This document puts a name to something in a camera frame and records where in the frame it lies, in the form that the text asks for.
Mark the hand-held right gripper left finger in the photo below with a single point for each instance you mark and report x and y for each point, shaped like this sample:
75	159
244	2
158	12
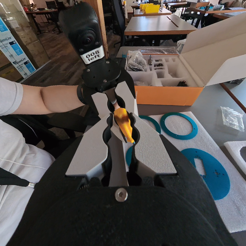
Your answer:
90	153

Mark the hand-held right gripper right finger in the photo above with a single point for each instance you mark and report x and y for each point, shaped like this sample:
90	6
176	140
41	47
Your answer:
153	153

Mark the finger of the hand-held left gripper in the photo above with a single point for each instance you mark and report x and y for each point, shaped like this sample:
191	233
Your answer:
99	103
127	96

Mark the yellow screwdriver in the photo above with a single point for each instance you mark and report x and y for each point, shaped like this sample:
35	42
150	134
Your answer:
124	121

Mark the person's left forearm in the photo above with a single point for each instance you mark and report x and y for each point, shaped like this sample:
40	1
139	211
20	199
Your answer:
63	98

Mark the person's left hand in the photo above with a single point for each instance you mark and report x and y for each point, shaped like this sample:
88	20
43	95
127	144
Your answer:
115	104

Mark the orange box with white lid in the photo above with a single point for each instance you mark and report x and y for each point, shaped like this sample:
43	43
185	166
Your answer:
163	96

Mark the clear bag of dark screws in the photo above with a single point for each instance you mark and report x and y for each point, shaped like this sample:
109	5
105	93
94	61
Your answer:
136	61

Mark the white foam box insert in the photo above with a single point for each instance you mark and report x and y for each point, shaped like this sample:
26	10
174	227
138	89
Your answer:
159	78

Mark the black office chair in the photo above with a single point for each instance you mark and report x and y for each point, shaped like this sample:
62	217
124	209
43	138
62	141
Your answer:
63	123
118	23

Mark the white foam sheet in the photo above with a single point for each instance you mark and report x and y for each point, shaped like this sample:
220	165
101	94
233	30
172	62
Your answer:
203	143

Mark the wooden pillar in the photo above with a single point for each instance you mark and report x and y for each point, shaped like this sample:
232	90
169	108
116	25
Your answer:
99	9

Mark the large blue disc rectangular cutout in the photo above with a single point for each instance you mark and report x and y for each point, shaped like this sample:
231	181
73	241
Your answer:
217	184

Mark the wooden table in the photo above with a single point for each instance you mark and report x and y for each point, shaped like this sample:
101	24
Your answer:
153	25
153	13
221	11
42	11

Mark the person's white clothing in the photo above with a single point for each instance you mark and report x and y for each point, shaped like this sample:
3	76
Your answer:
15	149

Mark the wrapped cardboard box stack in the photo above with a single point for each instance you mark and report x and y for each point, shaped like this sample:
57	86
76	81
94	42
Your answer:
32	38

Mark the white foam block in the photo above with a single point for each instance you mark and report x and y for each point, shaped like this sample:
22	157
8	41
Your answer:
232	148

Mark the yellow storage bins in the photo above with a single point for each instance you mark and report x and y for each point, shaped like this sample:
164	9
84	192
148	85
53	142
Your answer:
149	8

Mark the blue and white cartons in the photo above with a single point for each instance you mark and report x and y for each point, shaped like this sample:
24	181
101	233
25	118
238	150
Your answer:
19	51

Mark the clear plastic bag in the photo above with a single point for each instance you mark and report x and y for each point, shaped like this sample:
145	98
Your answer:
232	119

